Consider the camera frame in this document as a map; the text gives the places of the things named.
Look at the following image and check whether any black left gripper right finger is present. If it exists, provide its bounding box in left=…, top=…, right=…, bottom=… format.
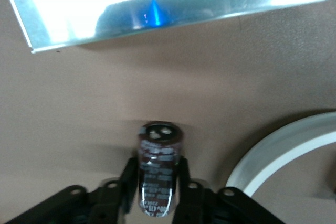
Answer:
left=172, top=157, right=284, bottom=224

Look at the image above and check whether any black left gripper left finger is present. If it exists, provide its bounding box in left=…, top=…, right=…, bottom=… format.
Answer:
left=5, top=155, right=139, bottom=224

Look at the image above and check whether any black terminal block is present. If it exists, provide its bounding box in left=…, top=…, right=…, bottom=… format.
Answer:
left=136, top=120, right=184, bottom=219

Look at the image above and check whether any brown table mat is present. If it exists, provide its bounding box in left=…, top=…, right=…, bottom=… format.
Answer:
left=0, top=0, right=336, bottom=224

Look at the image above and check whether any white curved plastic bracket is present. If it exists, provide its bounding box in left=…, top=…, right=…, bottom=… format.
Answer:
left=225, top=111, right=336, bottom=198

